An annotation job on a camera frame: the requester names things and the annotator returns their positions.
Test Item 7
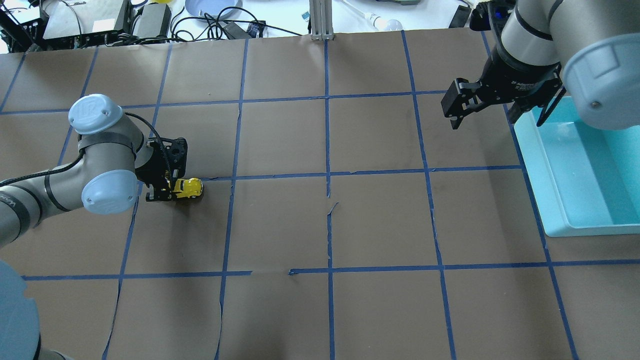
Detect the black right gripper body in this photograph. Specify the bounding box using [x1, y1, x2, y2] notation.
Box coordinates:
[477, 47, 562, 109]

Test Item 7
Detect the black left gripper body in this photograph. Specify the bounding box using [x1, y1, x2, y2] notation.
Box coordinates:
[134, 145, 171, 192]

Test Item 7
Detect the yellow beetle toy car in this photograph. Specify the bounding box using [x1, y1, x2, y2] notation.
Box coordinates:
[171, 177, 204, 199]

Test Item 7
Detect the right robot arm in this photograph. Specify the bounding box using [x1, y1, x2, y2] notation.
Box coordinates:
[441, 0, 640, 131]

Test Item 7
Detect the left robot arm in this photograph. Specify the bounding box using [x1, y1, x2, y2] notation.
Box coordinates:
[0, 94, 188, 246]

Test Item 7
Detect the turquoise plastic bin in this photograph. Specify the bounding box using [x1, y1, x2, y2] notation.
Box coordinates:
[514, 96, 640, 237]

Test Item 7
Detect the light bulb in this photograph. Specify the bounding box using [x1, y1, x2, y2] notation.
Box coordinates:
[362, 12, 403, 32]

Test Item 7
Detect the blue plastic plate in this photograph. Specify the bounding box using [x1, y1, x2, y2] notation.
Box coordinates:
[183, 0, 243, 19]

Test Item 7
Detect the black power adapter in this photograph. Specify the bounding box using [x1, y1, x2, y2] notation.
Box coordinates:
[222, 22, 263, 40]

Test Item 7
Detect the black computer box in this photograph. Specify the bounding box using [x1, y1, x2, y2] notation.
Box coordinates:
[42, 0, 133, 41]

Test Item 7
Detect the brown paper table mat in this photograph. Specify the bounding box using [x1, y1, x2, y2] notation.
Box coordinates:
[1, 29, 639, 360]

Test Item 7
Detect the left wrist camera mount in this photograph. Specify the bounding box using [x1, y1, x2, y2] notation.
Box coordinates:
[148, 137, 188, 176]

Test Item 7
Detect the aluminium frame post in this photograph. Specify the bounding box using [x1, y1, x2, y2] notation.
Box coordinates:
[308, 0, 335, 41]

